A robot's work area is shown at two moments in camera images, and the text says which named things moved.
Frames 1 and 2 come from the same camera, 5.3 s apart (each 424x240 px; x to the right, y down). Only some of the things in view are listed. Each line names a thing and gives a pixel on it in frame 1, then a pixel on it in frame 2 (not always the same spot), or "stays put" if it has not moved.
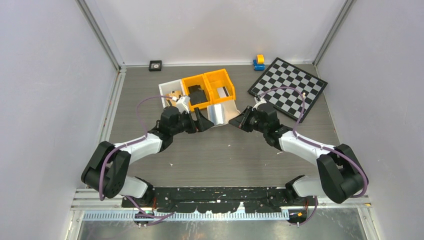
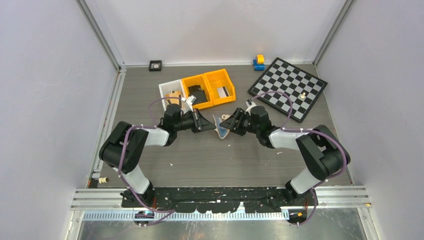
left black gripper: (203, 123) stays put
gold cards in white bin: (177, 93) stays put
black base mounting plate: (216, 199) stays put
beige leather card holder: (221, 113) -> (222, 131)
